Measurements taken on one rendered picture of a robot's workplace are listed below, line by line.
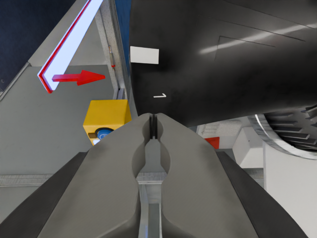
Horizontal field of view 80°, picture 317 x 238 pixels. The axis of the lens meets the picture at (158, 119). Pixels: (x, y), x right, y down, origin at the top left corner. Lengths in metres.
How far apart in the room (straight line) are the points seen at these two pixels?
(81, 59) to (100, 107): 1.21
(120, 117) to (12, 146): 0.88
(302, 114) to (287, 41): 0.19
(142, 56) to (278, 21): 0.14
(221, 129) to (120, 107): 0.46
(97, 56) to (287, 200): 1.48
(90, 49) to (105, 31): 1.06
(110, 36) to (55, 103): 0.89
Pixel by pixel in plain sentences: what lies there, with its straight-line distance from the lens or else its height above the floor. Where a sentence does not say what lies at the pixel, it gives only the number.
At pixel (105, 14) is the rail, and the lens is 0.54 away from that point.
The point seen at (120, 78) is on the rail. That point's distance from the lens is 0.63.
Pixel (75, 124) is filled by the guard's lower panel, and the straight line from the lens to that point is 1.19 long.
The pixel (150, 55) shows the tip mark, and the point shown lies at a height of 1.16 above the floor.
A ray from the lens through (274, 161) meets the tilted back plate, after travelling 0.50.
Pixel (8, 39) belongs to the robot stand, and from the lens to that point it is 0.65.
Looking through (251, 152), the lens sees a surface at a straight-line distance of 0.83.
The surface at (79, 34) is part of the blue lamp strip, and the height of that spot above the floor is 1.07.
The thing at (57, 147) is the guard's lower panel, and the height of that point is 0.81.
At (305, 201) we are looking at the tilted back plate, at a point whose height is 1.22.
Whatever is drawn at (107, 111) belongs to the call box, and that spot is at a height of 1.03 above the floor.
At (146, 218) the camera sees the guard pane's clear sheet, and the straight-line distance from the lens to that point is 0.87.
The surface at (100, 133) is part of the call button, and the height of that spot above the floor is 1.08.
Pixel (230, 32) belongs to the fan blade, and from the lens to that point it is 0.22.
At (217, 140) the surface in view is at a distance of 0.88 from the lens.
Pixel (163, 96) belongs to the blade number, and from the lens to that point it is 0.24.
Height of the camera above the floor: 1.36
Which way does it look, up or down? 41 degrees down
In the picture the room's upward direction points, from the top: 179 degrees clockwise
